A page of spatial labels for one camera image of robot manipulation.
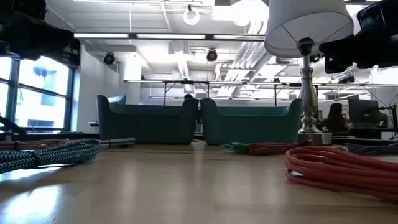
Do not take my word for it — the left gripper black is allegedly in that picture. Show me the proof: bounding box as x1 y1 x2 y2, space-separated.
0 12 81 68

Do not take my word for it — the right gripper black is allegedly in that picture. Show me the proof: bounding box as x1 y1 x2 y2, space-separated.
320 0 398 74

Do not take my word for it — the salmon pink braided USB cable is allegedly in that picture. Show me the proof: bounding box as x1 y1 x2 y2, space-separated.
0 139 71 151

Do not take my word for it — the grey USB cable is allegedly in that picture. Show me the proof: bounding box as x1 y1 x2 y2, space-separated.
98 138 137 149

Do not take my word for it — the purple braided USB cable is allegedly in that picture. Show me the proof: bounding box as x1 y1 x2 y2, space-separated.
343 142 398 156

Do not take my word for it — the teal braided USB cable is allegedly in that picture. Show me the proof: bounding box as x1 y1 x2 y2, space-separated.
0 138 101 174

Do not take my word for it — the red USB cable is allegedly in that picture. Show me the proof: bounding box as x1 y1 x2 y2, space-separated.
285 146 398 202

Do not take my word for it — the crimson braided USB cable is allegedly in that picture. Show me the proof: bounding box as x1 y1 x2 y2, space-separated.
248 140 314 156

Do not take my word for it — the green braided USB cable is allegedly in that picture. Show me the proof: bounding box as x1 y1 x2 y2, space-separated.
223 142 251 156

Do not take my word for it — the silver lamp with white shade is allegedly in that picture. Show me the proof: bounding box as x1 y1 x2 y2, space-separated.
264 0 354 146

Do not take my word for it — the black computer monitor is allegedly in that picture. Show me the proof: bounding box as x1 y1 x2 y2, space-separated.
348 98 381 125

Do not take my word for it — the person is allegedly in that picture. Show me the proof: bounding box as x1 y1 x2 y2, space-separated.
183 93 202 124
325 102 349 133

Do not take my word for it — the dark framed window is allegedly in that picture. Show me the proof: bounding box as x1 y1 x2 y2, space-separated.
0 57 75 133

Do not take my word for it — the black background desk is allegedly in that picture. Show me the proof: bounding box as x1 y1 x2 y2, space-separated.
331 126 398 140

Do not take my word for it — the long linear ceiling light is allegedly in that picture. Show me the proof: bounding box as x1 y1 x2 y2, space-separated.
73 32 267 40

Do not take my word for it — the blue-grey plastic bin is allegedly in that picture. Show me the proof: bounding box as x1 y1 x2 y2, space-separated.
96 95 200 146

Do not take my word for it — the green plastic bin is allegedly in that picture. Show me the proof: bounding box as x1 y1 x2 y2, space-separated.
200 98 303 146

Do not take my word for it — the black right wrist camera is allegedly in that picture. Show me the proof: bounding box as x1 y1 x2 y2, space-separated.
356 3 387 31

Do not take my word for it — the black aluminium table frame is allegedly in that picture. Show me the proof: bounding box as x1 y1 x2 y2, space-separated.
0 132 398 146

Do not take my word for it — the white ring ceiling lamp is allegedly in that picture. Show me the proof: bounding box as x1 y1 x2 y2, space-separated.
182 4 200 26

